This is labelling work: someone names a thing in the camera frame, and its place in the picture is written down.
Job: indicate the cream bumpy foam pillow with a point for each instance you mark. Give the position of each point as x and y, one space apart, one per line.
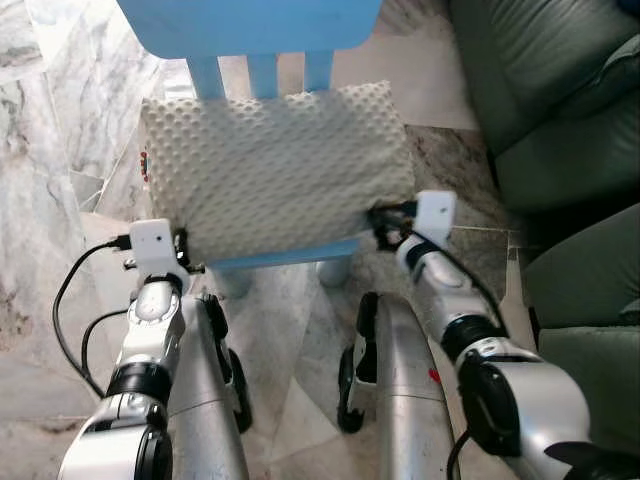
280 170

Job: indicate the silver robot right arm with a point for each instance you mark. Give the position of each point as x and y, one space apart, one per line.
520 390

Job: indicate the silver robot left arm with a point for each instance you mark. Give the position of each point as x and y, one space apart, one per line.
150 320

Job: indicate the dark green leather sofa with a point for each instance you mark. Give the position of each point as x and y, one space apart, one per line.
560 90

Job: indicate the silver robot left leg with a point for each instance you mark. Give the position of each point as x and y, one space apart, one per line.
205 400

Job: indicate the silver robot leg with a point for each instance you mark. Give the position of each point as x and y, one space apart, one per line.
205 400
405 390

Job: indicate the silver robot right leg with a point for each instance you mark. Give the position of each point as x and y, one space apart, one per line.
405 390

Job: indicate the light blue children's chair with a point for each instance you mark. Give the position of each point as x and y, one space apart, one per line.
250 25

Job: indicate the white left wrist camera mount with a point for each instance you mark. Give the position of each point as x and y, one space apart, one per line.
152 245

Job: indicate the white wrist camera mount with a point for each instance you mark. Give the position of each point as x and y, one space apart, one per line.
436 215
152 245

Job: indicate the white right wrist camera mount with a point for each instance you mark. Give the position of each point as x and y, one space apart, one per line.
436 215

